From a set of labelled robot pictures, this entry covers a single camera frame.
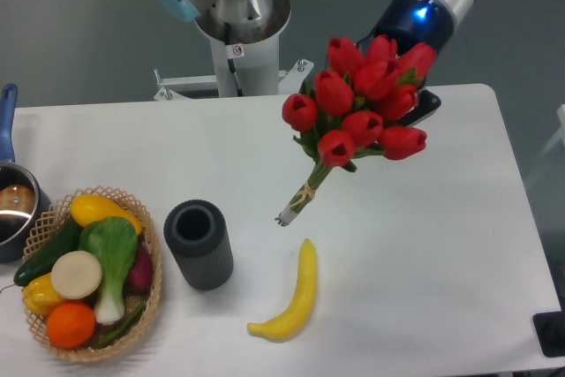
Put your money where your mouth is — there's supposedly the orange fruit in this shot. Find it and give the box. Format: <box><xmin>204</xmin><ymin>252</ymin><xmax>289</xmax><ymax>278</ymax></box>
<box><xmin>46</xmin><ymin>302</ymin><xmax>96</xmax><ymax>350</ymax></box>

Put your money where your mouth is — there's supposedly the green bok choy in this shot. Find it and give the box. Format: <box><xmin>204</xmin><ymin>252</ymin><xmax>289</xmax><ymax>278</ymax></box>
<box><xmin>79</xmin><ymin>216</ymin><xmax>138</xmax><ymax>325</ymax></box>

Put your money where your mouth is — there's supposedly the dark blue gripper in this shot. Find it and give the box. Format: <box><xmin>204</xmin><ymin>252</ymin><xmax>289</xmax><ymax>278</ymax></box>
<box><xmin>356</xmin><ymin>0</ymin><xmax>455</xmax><ymax>127</ymax></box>

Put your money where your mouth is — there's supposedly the yellow squash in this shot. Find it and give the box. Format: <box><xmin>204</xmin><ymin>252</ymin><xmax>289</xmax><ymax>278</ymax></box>
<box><xmin>70</xmin><ymin>194</ymin><xmax>143</xmax><ymax>236</ymax></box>

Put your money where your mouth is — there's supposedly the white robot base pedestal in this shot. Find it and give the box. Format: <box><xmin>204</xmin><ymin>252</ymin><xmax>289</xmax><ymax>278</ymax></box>
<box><xmin>154</xmin><ymin>35</ymin><xmax>314</xmax><ymax>101</ymax></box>

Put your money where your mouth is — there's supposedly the red tulip bouquet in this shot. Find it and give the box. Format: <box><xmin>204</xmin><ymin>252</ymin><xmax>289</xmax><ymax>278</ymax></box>
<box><xmin>275</xmin><ymin>35</ymin><xmax>436</xmax><ymax>227</ymax></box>

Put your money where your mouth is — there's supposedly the blue handled saucepan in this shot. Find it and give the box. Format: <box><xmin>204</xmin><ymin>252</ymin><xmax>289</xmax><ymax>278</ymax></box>
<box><xmin>1</xmin><ymin>84</ymin><xmax>50</xmax><ymax>263</ymax></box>

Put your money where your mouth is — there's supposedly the cream round radish slice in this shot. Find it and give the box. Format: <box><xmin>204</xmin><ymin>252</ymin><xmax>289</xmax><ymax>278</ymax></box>
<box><xmin>50</xmin><ymin>251</ymin><xmax>102</xmax><ymax>300</ymax></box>

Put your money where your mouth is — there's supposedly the dark green cucumber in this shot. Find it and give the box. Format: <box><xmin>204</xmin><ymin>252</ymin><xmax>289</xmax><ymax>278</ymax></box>
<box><xmin>13</xmin><ymin>218</ymin><xmax>82</xmax><ymax>287</ymax></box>

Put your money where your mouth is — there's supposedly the yellow bell pepper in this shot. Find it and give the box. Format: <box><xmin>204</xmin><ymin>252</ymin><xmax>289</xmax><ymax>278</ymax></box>
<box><xmin>22</xmin><ymin>273</ymin><xmax>67</xmax><ymax>316</ymax></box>

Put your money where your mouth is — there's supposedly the woven wicker basket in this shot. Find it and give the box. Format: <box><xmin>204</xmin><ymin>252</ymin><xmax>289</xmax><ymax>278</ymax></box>
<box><xmin>22</xmin><ymin>186</ymin><xmax>162</xmax><ymax>363</ymax></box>

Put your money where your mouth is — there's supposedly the black device at table edge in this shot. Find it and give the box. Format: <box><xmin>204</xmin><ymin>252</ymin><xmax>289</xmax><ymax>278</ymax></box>
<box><xmin>532</xmin><ymin>311</ymin><xmax>564</xmax><ymax>358</ymax></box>

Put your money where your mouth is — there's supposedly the purple red onion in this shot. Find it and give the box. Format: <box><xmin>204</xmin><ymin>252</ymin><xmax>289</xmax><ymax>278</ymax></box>
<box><xmin>126</xmin><ymin>244</ymin><xmax>154</xmax><ymax>292</ymax></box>

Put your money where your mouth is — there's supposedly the green bean pod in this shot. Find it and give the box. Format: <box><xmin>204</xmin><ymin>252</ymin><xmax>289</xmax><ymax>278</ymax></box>
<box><xmin>93</xmin><ymin>303</ymin><xmax>146</xmax><ymax>349</ymax></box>

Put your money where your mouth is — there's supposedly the dark grey ribbed vase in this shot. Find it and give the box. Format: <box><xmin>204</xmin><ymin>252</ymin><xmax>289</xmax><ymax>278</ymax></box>
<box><xmin>163</xmin><ymin>200</ymin><xmax>234</xmax><ymax>291</ymax></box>

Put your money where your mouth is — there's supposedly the yellow plastic banana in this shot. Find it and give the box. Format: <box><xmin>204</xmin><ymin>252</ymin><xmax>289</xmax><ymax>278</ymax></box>
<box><xmin>246</xmin><ymin>238</ymin><xmax>318</xmax><ymax>342</ymax></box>

